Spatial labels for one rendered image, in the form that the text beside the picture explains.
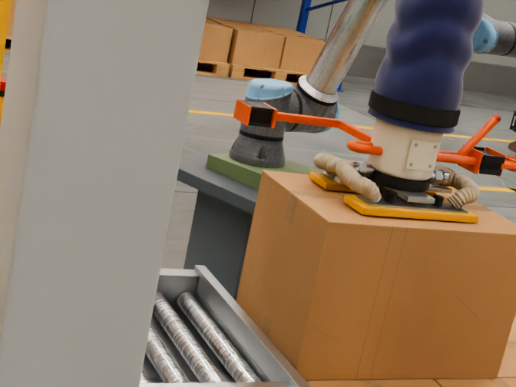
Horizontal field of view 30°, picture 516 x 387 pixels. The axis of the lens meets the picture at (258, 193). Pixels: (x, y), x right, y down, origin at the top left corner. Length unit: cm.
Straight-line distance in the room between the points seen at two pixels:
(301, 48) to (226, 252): 759
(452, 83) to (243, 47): 805
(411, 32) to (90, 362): 146
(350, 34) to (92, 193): 222
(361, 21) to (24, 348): 225
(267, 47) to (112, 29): 954
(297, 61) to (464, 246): 839
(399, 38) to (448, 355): 80
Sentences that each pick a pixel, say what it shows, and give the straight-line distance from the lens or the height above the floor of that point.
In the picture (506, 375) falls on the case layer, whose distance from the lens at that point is 268.
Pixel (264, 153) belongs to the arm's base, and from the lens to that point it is 316.
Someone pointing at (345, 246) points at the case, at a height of 89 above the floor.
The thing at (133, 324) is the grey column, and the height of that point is 111.
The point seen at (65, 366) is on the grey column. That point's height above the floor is 106.
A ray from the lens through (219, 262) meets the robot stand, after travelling 323.
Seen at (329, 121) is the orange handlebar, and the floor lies 108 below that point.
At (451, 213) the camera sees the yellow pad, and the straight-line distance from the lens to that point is 242.
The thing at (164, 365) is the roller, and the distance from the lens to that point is 226.
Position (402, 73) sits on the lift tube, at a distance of 234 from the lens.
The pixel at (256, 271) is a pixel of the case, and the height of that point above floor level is 69.
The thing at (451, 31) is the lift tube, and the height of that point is 140.
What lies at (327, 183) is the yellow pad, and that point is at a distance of 243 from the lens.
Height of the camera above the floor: 153
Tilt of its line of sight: 15 degrees down
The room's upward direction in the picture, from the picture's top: 12 degrees clockwise
